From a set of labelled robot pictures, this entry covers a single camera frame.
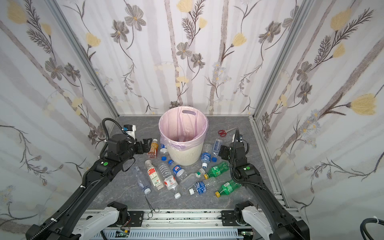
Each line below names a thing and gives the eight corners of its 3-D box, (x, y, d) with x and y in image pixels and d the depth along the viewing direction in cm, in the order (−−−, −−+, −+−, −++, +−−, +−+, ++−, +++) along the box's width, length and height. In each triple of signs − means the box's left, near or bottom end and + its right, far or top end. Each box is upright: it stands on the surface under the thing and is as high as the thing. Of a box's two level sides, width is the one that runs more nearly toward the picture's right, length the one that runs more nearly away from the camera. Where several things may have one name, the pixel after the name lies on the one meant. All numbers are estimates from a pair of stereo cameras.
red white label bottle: (156, 192, 83) (154, 189, 79) (145, 166, 93) (143, 162, 88) (165, 187, 85) (163, 184, 80) (153, 162, 95) (151, 158, 90)
